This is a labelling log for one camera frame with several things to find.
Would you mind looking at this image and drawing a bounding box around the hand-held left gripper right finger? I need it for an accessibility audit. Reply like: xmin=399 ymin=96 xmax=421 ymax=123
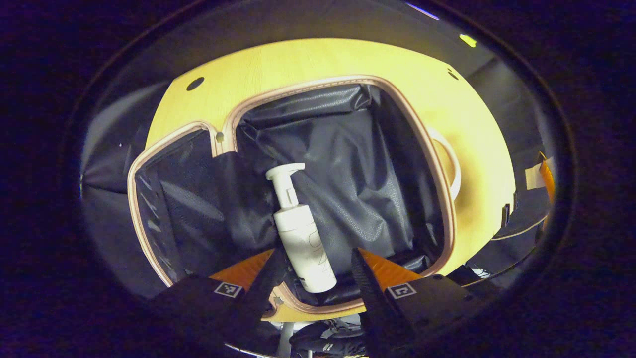
xmin=351 ymin=247 xmax=481 ymax=352

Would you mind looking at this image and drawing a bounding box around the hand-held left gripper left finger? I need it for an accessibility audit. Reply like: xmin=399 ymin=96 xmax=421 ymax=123
xmin=149 ymin=249 xmax=289 ymax=350

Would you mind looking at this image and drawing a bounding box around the white pump bottle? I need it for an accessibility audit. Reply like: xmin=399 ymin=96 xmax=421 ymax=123
xmin=265 ymin=163 xmax=337 ymax=293

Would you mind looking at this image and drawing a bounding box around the pink suitcase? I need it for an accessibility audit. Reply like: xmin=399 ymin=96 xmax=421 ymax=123
xmin=127 ymin=75 xmax=463 ymax=316

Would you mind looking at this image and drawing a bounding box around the white table leg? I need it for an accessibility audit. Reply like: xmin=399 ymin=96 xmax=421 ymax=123
xmin=276 ymin=322 xmax=295 ymax=358

